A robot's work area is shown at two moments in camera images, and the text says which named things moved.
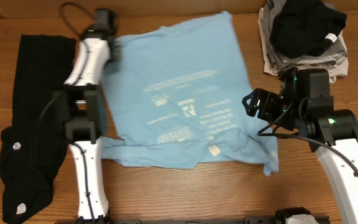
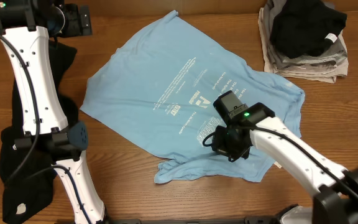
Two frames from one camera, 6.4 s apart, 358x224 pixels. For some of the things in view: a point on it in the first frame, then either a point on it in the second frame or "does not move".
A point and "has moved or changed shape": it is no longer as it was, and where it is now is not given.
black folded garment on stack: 301,28 does not move
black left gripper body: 116,53 -> 73,27
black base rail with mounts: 248,220 does not move
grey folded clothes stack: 334,58 does not move
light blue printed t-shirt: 176,93 has moved or changed shape
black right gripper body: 271,107 -> 225,143
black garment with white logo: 33,149 does not move
